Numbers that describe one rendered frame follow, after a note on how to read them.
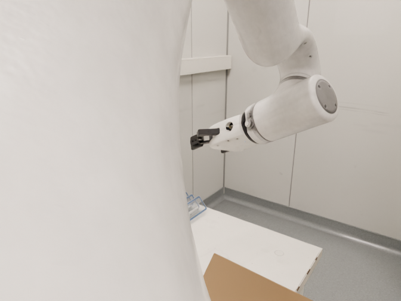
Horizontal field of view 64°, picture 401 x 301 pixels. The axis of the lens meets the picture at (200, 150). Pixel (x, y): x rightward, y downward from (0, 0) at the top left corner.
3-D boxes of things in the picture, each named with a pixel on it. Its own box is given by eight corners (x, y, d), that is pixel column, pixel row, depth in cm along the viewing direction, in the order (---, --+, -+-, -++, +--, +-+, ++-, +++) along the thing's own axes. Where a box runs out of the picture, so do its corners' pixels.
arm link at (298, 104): (260, 89, 65) (247, 123, 60) (318, 59, 55) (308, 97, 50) (286, 115, 68) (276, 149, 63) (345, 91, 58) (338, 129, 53)
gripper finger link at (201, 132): (206, 130, 65) (192, 138, 69) (236, 134, 69) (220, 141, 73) (206, 125, 65) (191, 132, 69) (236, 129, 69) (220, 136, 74)
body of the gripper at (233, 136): (243, 138, 61) (207, 153, 70) (278, 144, 67) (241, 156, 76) (239, 102, 63) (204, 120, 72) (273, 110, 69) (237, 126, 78)
